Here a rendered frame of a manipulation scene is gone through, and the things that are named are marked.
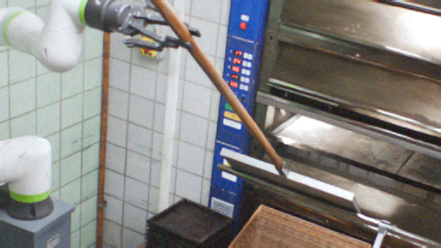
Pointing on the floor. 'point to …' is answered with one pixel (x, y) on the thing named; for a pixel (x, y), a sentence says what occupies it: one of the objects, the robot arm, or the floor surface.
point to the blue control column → (252, 9)
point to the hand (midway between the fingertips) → (183, 36)
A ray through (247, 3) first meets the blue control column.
